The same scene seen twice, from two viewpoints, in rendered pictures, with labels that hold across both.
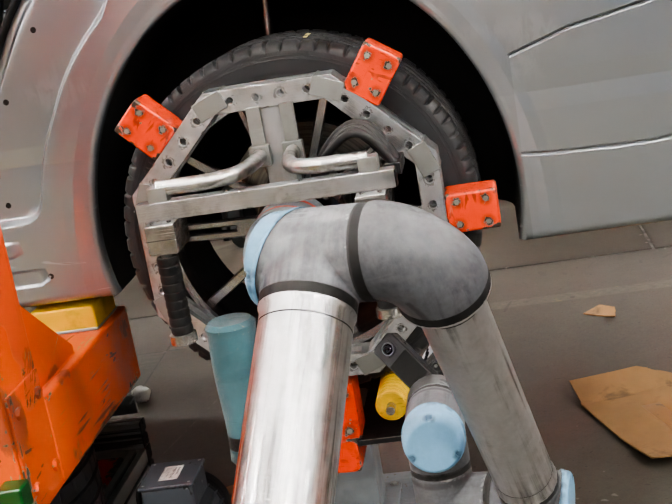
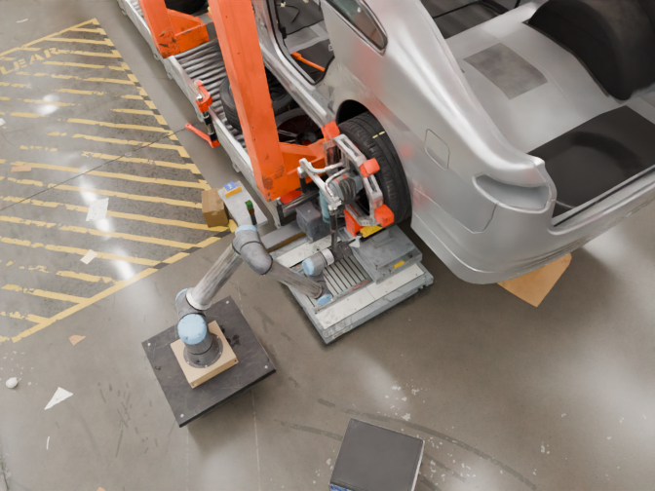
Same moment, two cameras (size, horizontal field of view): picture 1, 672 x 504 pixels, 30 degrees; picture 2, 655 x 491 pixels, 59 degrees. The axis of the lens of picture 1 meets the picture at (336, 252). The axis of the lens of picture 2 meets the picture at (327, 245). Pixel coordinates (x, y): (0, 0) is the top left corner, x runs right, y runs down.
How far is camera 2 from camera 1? 2.75 m
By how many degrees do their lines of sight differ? 59
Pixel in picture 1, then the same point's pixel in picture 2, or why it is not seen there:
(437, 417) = (306, 265)
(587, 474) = not seen: hidden behind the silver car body
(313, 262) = (237, 245)
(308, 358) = (226, 260)
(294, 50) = (362, 142)
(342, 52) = (371, 153)
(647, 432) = not seen: hidden behind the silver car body
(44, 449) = (280, 186)
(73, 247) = not seen: hidden behind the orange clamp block
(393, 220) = (246, 252)
